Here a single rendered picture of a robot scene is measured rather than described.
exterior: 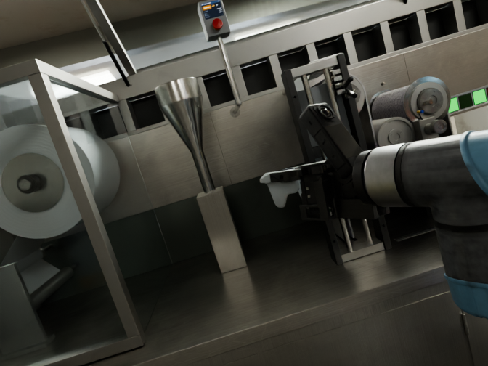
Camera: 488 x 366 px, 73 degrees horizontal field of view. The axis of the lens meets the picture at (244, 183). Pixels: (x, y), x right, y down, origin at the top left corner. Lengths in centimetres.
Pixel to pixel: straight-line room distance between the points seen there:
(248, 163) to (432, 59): 84
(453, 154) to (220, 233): 83
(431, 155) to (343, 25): 113
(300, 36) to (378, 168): 105
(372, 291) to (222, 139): 79
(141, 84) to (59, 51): 317
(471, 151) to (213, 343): 65
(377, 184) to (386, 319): 56
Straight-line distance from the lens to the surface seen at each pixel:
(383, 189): 41
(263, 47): 138
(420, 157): 39
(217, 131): 132
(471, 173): 37
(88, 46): 444
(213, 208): 107
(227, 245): 110
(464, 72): 166
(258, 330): 82
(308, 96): 90
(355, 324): 90
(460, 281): 42
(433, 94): 116
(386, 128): 111
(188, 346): 84
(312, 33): 143
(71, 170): 83
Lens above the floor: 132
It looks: 8 degrees down
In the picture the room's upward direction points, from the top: 17 degrees counter-clockwise
